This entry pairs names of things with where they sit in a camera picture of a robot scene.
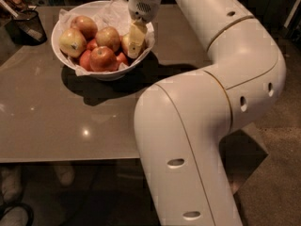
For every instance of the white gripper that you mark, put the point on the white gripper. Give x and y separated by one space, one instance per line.
143 8

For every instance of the yellow-red apple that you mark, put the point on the yellow-red apple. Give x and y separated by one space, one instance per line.
124 44

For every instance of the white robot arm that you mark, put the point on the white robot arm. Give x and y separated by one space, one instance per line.
180 121

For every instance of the small red apple front right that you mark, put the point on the small red apple front right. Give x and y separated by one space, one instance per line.
122 59

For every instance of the small red apple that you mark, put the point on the small red apple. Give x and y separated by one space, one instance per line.
91 45
84 60
122 59

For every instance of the red-yellow apple centre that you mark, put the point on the red-yellow apple centre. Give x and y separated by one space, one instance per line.
108 37

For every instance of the red-yellow apple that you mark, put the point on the red-yellow apple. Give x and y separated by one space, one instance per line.
85 25
108 37

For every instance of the red apple front centre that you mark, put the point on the red apple front centre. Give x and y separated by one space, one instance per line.
103 59

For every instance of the small red apple middle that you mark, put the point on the small red apple middle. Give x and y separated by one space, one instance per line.
91 45

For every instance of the red-yellow apple back left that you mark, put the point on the red-yellow apple back left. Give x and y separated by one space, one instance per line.
85 25

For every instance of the small red apple front left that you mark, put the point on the small red apple front left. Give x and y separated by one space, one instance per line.
84 60

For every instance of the yellow-green apple with sticker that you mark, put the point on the yellow-green apple with sticker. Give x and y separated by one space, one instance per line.
72 42

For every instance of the white ceramic bowl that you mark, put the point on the white ceramic bowl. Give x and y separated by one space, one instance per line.
106 74

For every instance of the white ruler in cup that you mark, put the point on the white ruler in cup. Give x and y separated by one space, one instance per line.
22 18

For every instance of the black mesh pen cup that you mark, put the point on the black mesh pen cup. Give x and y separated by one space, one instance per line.
20 37

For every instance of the white shoe under table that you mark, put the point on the white shoe under table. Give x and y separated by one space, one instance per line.
11 184

